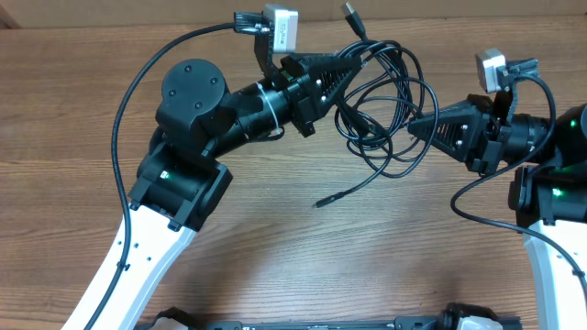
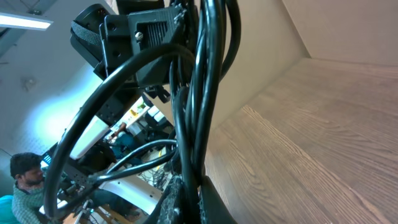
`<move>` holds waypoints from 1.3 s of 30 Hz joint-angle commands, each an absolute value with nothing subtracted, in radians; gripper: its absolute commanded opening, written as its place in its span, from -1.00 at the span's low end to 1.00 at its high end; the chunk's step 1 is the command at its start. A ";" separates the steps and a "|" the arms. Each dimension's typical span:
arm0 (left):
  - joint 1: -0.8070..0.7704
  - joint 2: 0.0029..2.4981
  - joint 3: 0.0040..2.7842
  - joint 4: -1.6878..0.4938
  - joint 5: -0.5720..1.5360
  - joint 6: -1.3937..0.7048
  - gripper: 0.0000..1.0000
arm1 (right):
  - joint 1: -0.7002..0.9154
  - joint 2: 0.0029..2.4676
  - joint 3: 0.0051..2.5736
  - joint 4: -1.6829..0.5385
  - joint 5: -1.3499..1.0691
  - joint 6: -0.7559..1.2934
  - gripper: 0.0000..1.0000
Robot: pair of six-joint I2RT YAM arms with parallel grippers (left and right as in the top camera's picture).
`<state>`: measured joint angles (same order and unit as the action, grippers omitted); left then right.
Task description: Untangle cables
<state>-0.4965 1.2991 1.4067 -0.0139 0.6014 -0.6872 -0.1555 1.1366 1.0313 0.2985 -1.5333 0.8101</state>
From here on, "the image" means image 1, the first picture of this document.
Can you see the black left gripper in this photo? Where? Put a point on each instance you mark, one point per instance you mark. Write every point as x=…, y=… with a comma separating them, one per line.
x=296, y=78

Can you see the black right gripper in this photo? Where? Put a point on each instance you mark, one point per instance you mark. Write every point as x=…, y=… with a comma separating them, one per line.
x=463, y=139

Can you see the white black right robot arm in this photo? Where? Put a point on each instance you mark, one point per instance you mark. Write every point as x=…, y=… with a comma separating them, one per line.
x=547, y=194

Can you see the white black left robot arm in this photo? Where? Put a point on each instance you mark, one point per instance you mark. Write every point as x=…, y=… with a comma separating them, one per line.
x=181, y=179

